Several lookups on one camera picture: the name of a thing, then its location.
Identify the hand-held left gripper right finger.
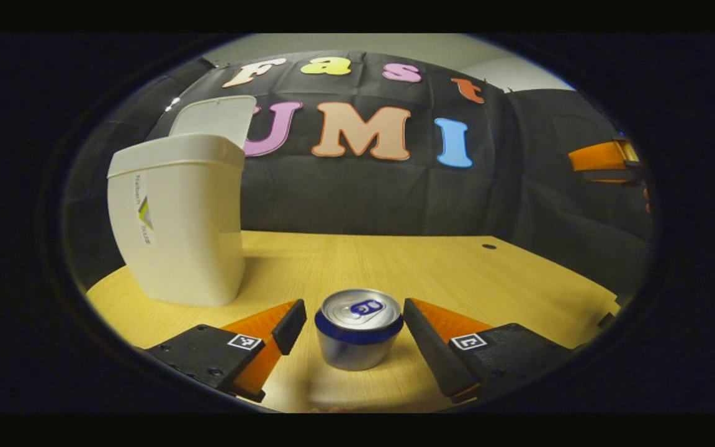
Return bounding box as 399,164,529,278
402,298,575,404

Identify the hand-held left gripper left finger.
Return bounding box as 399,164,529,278
143,299,308,403

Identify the silver blue pop can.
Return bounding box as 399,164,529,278
315,289,405,372

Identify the white desktop garbage bin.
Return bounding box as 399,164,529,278
107,95,258,307

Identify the wooden desktop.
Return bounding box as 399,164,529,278
86,230,622,413

